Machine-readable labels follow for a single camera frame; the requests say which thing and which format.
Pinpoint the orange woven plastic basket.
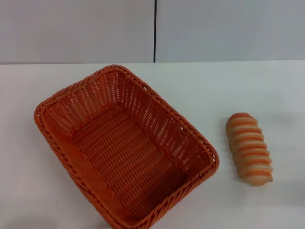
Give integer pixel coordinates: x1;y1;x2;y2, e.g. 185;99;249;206
33;63;220;229

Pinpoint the orange striped bread roll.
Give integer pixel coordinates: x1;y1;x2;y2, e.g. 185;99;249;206
225;113;274;187

